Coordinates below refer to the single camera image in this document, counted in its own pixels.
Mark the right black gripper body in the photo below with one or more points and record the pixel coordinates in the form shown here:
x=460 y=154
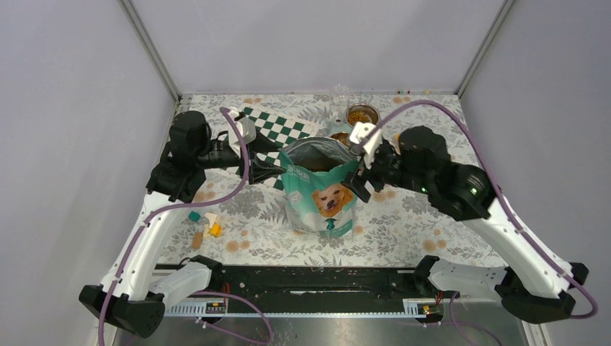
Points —
x=388 y=168

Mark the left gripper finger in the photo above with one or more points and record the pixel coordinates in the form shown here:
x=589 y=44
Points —
x=263 y=145
x=261 y=171

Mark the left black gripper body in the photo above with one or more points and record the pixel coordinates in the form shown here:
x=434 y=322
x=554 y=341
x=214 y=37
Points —
x=220 y=156

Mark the green pet food bag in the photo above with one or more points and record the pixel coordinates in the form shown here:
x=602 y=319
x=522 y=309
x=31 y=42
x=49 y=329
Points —
x=317 y=202

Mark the orange plastic scoop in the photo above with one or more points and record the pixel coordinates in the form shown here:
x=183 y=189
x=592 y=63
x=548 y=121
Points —
x=395 y=143

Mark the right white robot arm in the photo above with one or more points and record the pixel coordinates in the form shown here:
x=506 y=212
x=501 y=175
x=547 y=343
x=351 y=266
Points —
x=533 y=285

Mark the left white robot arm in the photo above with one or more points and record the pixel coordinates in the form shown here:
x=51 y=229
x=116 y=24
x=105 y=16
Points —
x=126 y=297

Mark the brown pet food kibble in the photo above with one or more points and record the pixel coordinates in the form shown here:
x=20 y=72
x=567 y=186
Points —
x=322 y=154

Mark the teal double pet feeder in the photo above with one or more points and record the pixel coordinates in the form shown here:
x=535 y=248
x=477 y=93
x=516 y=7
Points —
x=339 y=128

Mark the green white chessboard mat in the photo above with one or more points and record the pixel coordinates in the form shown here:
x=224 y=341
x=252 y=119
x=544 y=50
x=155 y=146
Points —
x=279 y=128

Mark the near steel bowl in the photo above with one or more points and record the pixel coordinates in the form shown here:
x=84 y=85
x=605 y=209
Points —
x=342 y=137

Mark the steel bowl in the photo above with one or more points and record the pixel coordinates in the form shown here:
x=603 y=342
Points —
x=362 y=113
x=342 y=137

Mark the floral tablecloth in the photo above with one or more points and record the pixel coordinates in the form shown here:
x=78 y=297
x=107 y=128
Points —
x=395 y=229

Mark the white toy piece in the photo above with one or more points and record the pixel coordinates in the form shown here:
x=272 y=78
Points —
x=210 y=219

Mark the teal cube block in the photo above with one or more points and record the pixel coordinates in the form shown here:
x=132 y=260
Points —
x=194 y=216

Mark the far steel bowl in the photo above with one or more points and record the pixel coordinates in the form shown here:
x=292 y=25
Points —
x=362 y=113

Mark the yellow toy block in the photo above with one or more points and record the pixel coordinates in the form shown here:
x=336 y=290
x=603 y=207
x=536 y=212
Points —
x=215 y=230

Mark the brown wooden block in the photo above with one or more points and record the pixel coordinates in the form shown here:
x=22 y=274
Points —
x=197 y=240

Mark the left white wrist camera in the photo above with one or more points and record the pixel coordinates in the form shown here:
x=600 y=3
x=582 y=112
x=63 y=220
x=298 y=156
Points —
x=246 y=128

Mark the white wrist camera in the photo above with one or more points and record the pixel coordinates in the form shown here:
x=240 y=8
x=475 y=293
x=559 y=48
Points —
x=246 y=128
x=364 y=141

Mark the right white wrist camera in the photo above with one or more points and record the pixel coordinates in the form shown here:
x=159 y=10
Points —
x=364 y=141

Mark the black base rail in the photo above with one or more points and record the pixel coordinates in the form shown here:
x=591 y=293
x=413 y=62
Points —
x=293 y=291

